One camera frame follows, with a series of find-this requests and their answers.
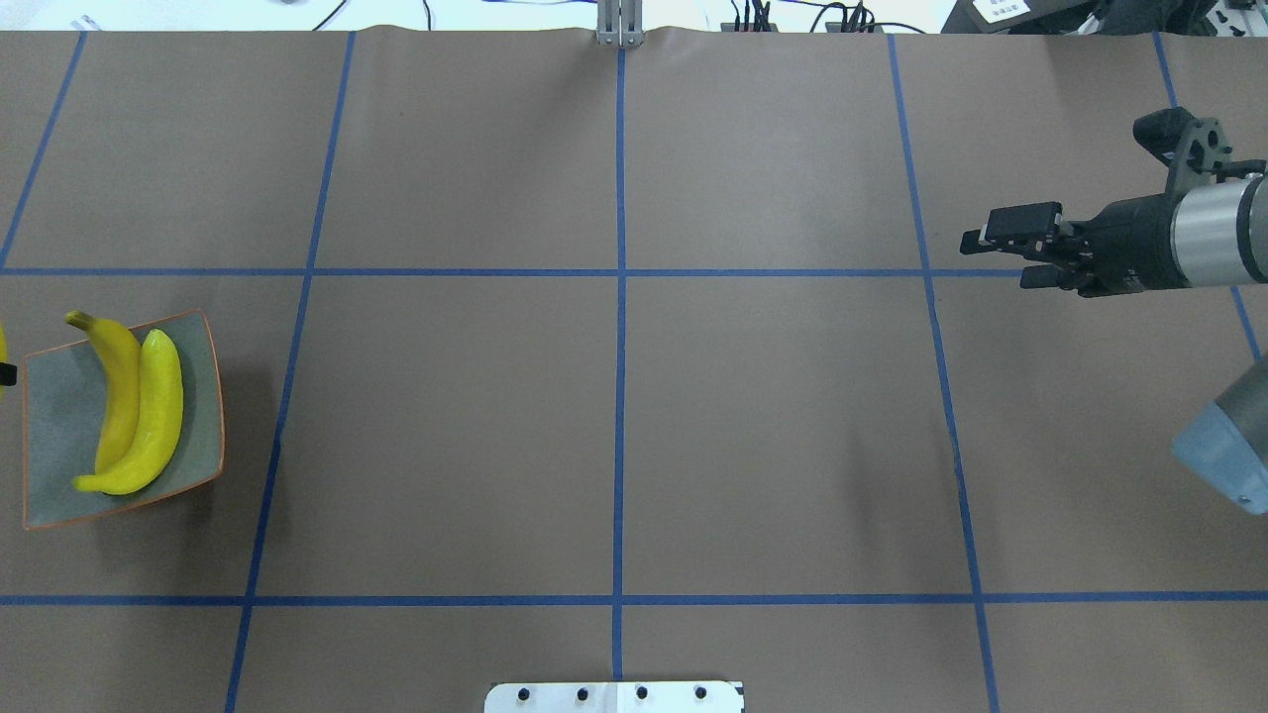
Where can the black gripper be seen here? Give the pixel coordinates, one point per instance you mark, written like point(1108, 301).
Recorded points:
point(1139, 241)

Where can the black box with label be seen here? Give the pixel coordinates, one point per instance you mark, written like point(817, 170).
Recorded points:
point(1016, 17)

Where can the yellow banana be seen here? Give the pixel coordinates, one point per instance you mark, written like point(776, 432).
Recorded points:
point(2, 356)
point(161, 417)
point(119, 353)

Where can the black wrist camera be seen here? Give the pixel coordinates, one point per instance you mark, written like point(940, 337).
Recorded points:
point(1194, 150)

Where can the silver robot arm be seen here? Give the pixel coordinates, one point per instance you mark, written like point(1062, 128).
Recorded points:
point(1209, 236)

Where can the aluminium frame post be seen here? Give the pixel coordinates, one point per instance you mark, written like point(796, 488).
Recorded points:
point(619, 23)

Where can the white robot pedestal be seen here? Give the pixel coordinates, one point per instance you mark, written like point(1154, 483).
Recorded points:
point(617, 696)

